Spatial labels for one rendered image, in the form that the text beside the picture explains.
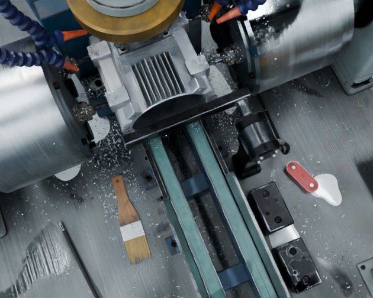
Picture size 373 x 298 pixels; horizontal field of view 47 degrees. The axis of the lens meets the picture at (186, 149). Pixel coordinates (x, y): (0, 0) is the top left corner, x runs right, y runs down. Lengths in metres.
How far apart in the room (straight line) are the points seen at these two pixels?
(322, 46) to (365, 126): 0.35
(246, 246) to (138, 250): 0.25
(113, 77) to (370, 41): 0.52
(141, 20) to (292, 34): 0.27
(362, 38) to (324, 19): 0.20
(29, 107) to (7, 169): 0.12
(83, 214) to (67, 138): 0.32
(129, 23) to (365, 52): 0.53
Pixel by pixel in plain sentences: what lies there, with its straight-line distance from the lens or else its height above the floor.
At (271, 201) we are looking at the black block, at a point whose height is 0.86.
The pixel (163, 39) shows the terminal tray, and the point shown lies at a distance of 0.73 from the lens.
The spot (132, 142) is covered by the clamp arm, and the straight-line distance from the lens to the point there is 0.79.
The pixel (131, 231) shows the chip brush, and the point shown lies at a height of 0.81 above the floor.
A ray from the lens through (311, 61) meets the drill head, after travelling 0.82.
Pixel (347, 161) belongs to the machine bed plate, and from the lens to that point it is 1.06.
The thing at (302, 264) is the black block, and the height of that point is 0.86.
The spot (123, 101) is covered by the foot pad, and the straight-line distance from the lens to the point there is 0.77.
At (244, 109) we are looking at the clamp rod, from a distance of 0.81.
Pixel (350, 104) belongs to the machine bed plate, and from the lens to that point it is 1.11.
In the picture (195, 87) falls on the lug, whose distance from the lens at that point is 0.75.
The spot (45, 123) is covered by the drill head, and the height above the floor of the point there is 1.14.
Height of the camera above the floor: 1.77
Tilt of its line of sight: 74 degrees down
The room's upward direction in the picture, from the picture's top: 7 degrees counter-clockwise
